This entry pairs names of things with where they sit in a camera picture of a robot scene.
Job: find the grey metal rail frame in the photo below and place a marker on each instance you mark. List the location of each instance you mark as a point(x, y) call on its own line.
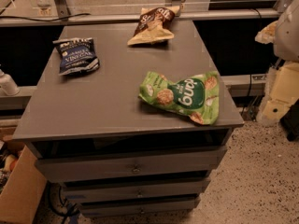
point(31, 12)

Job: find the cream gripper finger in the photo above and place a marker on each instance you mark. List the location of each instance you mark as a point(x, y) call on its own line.
point(284, 92)

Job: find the brown yellow chip bag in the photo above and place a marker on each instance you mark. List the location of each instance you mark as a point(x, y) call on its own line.
point(154, 25)

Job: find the blue vinegar chip bag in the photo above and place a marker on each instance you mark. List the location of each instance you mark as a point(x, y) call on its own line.
point(77, 55)

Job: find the white pipe fitting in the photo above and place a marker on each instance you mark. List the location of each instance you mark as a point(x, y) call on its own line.
point(8, 85)

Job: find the green snack bag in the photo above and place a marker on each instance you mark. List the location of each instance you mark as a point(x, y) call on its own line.
point(196, 97)

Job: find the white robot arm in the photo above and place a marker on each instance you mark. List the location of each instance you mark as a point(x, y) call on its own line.
point(284, 35)

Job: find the grey drawer cabinet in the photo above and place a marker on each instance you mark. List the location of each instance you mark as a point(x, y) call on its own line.
point(112, 153)

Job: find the cardboard box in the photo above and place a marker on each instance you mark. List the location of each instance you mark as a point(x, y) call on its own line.
point(22, 193)

